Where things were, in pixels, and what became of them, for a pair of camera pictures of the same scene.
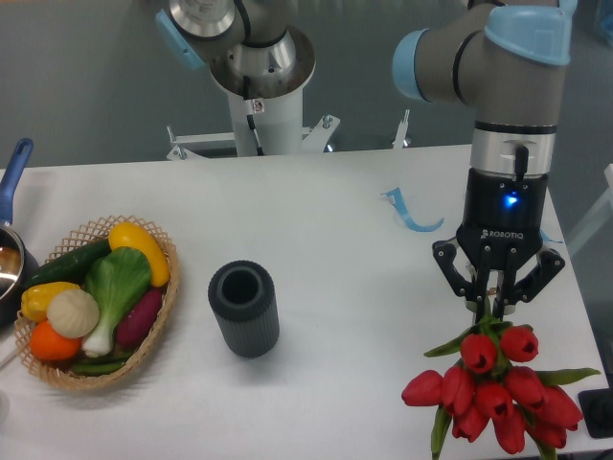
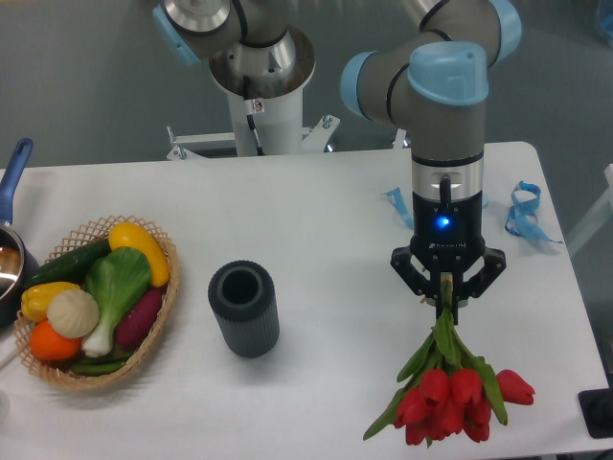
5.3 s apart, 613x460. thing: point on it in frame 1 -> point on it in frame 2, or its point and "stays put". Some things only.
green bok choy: (116, 282) stays put
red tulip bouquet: (484, 393) -> (451, 389)
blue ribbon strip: (396, 198) stays put
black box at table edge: (597, 408) stays put
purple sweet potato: (140, 319) stays put
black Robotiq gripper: (502, 227) -> (446, 237)
